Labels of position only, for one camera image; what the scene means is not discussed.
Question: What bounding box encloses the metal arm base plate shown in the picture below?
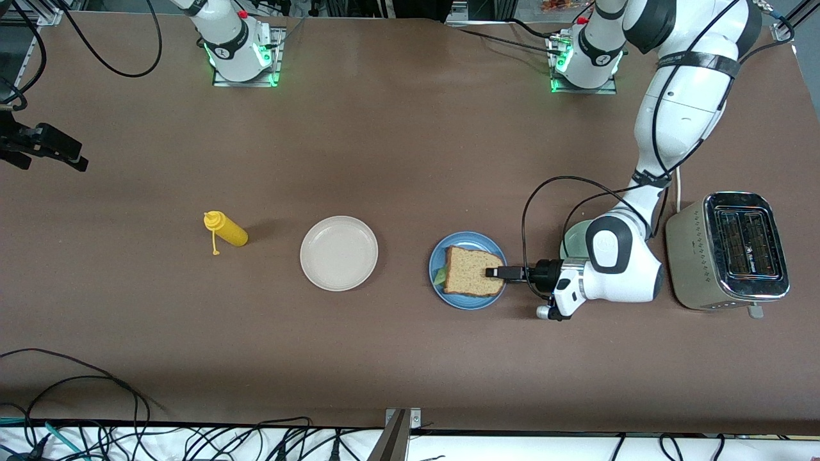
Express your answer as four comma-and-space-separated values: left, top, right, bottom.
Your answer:
548, 32, 619, 95
211, 26, 286, 88

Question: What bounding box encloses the chrome beige toaster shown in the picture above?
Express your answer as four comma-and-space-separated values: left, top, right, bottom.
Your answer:
665, 191, 791, 319

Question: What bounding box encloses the person in black clothing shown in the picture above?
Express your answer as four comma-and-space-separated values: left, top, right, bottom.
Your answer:
391, 0, 452, 20

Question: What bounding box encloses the brown bread slice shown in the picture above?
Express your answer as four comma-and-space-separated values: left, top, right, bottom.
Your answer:
443, 245, 507, 298

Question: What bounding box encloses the black looped cable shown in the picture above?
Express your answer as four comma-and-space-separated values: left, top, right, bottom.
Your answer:
26, 376, 141, 442
0, 348, 152, 426

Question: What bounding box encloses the aluminium side rail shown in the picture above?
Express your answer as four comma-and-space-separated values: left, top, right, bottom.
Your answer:
0, 0, 84, 74

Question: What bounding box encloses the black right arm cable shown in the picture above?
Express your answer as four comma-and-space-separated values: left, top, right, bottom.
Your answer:
0, 0, 164, 111

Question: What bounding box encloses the aluminium bracket profile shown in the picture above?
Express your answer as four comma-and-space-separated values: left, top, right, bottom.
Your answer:
368, 408, 422, 461

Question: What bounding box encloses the blue plate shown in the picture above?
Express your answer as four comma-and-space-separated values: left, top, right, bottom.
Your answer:
428, 231, 509, 311

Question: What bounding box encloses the teal cable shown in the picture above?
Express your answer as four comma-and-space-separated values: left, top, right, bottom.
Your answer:
0, 417, 90, 461

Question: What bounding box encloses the yellow squeeze bottle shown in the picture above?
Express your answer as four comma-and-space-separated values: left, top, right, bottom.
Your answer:
203, 211, 249, 256

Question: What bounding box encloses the cream white plate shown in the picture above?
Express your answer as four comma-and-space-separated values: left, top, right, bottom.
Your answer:
300, 216, 379, 293

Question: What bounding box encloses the aluminium corner strut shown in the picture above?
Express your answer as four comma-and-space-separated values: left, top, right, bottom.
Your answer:
772, 0, 820, 43

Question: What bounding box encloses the black table cable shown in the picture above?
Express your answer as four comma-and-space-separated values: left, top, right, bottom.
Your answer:
458, 29, 564, 57
509, 18, 568, 40

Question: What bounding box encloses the pale green plate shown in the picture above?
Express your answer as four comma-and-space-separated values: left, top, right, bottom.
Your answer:
560, 220, 598, 261

